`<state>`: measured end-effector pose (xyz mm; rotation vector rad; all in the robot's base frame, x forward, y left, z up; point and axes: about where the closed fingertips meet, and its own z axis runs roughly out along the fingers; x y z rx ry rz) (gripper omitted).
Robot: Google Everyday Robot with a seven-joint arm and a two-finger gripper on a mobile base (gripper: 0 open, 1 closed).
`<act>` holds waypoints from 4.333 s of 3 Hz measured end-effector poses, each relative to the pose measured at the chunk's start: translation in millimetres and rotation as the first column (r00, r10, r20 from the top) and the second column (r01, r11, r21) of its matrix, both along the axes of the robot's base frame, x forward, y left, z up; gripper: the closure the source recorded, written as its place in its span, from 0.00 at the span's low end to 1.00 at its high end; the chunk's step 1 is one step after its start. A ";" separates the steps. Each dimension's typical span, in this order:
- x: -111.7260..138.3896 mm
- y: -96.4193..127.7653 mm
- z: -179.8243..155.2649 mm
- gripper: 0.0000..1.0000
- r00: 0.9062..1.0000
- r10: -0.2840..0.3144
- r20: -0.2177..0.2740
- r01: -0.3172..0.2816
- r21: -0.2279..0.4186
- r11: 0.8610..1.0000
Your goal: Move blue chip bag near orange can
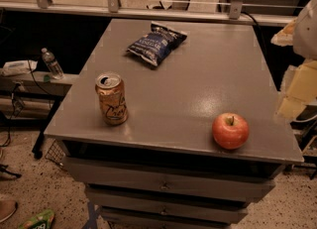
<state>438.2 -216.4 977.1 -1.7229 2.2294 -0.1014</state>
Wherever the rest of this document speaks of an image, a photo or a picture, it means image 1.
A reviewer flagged white tissue pack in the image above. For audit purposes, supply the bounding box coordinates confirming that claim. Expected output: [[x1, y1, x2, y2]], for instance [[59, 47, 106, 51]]
[[1, 59, 38, 76]]

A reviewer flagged red apple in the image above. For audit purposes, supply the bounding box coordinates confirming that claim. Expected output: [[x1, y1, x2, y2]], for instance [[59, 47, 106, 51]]
[[212, 113, 250, 150]]

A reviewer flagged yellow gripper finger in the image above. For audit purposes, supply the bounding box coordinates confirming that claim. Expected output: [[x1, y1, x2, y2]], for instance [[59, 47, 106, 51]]
[[270, 20, 296, 47], [275, 59, 317, 120]]

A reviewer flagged grey drawer cabinet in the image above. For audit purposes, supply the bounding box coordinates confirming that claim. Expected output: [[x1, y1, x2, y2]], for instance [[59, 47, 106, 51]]
[[46, 19, 302, 229]]

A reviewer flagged orange soda can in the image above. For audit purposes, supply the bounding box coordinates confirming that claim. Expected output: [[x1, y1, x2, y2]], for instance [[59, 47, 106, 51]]
[[95, 71, 128, 126]]

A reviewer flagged black cable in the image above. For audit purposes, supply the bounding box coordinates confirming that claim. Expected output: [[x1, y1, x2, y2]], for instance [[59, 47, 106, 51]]
[[0, 59, 53, 148]]

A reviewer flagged blue chip bag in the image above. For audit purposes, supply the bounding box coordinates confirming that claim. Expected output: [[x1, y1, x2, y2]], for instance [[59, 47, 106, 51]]
[[127, 22, 187, 67]]

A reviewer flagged green snack bag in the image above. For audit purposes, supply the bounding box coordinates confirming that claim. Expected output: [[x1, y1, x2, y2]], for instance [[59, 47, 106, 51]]
[[18, 209, 54, 229]]

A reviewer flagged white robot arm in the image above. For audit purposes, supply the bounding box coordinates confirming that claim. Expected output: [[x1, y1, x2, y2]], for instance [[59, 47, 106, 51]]
[[270, 0, 317, 121]]

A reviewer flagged brown shoe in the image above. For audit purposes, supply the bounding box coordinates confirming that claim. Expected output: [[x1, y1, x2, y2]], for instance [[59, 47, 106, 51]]
[[0, 200, 18, 223]]

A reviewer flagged plastic water bottle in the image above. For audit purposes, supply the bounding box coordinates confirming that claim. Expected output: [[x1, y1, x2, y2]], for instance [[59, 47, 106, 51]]
[[42, 48, 63, 79]]

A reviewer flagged grey side bench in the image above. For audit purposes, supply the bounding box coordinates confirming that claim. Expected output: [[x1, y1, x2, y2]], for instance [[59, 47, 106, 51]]
[[0, 71, 78, 160]]

